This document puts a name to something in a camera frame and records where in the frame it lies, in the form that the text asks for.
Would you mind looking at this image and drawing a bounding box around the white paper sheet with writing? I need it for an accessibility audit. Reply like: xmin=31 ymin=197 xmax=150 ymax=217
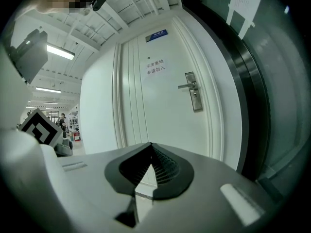
xmin=139 ymin=58 xmax=170 ymax=83

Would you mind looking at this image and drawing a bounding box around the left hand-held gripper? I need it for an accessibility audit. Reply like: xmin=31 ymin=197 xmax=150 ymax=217
xmin=18 ymin=107 xmax=64 ymax=147

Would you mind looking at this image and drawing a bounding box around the blue door sign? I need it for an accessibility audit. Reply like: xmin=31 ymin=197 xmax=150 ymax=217
xmin=145 ymin=28 xmax=169 ymax=44

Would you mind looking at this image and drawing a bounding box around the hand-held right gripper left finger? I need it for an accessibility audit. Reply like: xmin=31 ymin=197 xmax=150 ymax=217
xmin=57 ymin=142 xmax=152 ymax=233

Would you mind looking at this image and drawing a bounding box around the black framed glass double door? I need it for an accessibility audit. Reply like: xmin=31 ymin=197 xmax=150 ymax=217
xmin=181 ymin=0 xmax=311 ymax=205

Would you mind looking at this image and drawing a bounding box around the white door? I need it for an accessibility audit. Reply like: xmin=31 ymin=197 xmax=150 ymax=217
xmin=113 ymin=16 xmax=225 ymax=194

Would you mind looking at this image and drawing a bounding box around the white taped paper notice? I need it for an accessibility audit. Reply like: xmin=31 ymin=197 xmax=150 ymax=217
xmin=225 ymin=0 xmax=265 ymax=40

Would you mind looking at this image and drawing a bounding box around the silver door lever handle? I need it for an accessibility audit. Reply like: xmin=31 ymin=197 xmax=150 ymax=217
xmin=177 ymin=81 xmax=197 ymax=90

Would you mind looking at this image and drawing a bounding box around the silver door lock plate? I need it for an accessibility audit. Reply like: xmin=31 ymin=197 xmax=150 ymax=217
xmin=185 ymin=71 xmax=204 ymax=113

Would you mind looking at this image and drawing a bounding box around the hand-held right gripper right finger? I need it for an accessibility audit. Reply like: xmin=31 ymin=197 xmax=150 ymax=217
xmin=140 ymin=142 xmax=285 ymax=233

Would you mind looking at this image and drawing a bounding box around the white storage shelf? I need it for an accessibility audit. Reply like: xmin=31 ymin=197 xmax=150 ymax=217
xmin=68 ymin=110 xmax=81 ymax=137

